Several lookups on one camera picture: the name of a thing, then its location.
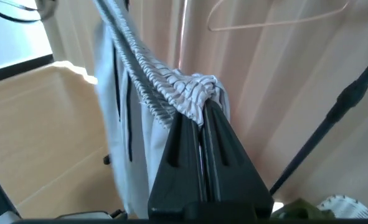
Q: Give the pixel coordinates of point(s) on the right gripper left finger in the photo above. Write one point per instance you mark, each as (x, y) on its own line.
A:
(177, 183)

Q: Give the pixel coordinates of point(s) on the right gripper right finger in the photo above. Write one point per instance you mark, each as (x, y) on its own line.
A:
(236, 183)

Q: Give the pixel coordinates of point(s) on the pale grey shorts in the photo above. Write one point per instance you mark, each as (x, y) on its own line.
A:
(140, 130)

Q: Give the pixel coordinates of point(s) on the pink clothes hanger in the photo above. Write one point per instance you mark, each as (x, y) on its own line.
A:
(264, 25)

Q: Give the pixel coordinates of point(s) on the white laundry basket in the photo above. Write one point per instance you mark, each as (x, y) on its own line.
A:
(345, 207)

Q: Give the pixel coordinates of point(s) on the black clothes rack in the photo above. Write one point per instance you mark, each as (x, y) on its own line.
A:
(342, 105)

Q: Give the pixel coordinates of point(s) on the green garment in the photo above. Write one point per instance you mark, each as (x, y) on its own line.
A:
(299, 210)

